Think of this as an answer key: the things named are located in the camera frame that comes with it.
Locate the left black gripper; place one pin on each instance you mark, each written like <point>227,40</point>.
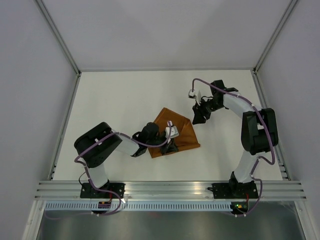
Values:
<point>170,147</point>

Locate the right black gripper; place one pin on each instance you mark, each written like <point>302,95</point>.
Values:
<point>199,113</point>

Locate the brown cloth napkin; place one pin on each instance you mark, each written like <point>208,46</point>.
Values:
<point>186,140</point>

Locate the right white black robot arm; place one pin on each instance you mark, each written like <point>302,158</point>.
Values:
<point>259,136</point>

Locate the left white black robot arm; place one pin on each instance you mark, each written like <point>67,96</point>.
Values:
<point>96,145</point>

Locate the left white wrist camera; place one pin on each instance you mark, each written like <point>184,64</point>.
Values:
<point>171,131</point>

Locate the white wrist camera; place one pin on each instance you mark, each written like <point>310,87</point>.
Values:
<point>196,95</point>
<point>171,131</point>

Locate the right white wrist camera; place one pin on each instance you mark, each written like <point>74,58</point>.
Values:
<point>196,95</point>

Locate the rear aluminium frame bar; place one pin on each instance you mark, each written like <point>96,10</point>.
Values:
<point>166,69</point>

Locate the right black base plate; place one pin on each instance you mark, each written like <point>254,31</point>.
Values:
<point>241,191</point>

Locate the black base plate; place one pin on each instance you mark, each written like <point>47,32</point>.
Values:
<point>105,192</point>
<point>241,191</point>

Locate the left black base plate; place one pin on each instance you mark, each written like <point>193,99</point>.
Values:
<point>105,192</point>

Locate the aluminium front rail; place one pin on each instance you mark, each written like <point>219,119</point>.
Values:
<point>283,190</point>

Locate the white slotted cable duct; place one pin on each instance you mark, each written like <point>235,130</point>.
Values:
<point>223,206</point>

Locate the right aluminium frame post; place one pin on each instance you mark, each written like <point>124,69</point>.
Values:
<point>275,34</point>

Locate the aluminium frame post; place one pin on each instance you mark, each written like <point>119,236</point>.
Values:
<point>275,34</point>
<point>40,4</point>

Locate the left aluminium frame post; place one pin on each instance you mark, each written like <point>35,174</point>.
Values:
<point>40,4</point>

